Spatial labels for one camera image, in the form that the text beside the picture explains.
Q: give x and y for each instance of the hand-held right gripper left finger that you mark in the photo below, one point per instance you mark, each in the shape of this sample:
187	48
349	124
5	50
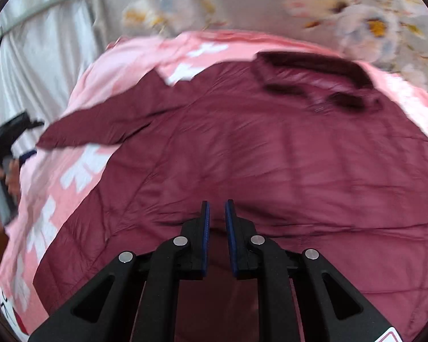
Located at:
206	242

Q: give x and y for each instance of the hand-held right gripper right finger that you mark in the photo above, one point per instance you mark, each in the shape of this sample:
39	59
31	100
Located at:
229	242

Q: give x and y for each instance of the maroon puffer jacket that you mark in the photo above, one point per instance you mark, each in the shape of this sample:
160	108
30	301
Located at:
271	156

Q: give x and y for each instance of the person's left hand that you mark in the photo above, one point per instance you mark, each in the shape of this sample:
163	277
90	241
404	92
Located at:
13	183

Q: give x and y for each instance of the white cloth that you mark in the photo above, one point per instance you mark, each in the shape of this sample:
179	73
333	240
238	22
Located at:
46	64

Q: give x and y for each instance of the pink printed blanket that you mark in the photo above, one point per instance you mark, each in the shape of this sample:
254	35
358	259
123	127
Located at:
92	89

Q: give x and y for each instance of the grey floral bed sheet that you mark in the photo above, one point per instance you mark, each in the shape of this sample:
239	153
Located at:
242	3

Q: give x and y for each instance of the metal rail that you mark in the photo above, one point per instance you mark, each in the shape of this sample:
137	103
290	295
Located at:
39	10

